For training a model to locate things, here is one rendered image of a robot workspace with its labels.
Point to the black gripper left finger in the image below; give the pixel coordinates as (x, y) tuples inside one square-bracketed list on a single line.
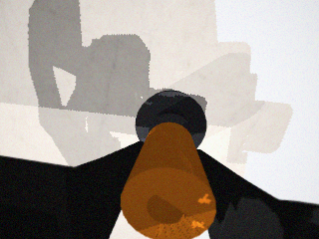
[(85, 199)]

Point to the orange cylinder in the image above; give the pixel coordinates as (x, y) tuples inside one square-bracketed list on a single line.
[(167, 195)]

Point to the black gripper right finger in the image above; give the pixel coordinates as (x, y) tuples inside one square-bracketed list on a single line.
[(245, 211)]

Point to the black stepped round pedestal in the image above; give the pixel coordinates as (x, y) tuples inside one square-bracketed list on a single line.
[(171, 106)]

